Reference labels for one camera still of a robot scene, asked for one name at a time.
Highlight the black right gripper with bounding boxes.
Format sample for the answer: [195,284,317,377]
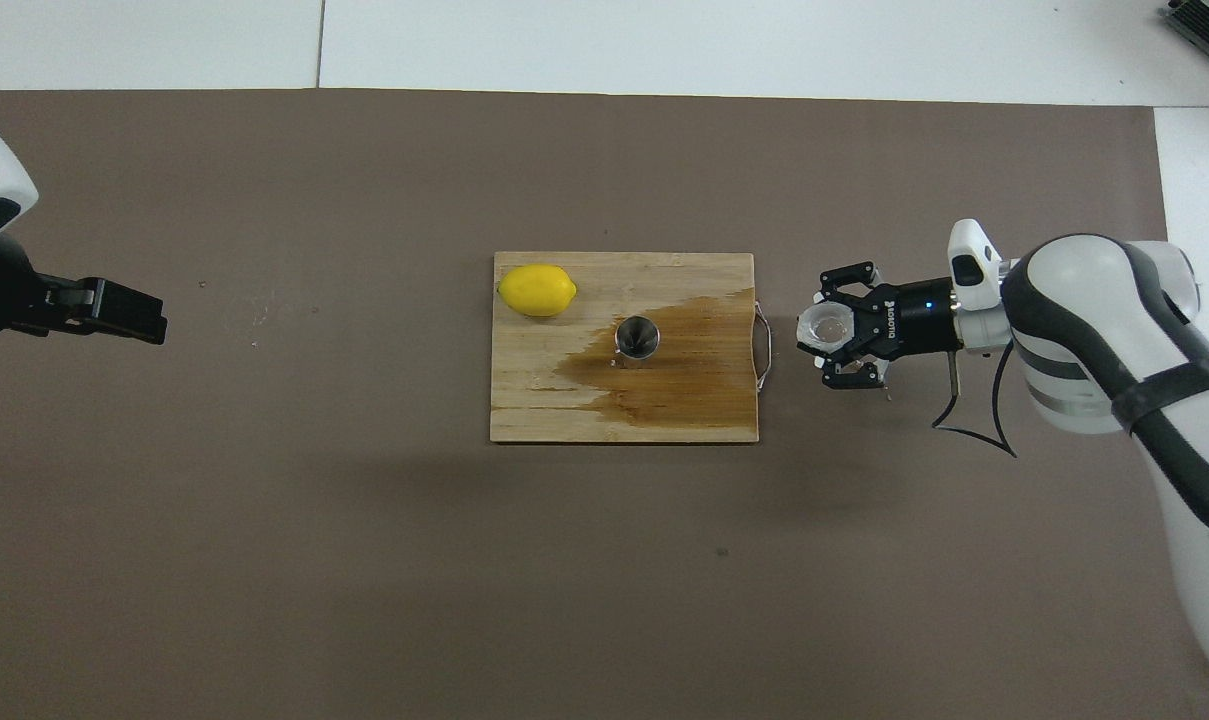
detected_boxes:
[819,262,965,393]

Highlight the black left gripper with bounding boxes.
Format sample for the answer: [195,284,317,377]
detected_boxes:
[0,232,169,347]

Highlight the small clear glass cup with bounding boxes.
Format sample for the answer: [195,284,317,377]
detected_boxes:
[796,303,857,358]

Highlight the steel double jigger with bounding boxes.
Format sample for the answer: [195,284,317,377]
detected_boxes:
[612,313,662,369]

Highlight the wooden cutting board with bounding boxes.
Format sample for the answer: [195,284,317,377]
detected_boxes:
[489,250,777,446]

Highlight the yellow lemon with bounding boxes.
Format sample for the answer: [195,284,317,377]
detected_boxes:
[497,263,578,319]

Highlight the brown table mat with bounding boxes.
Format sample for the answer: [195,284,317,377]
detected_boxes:
[0,88,1209,720]

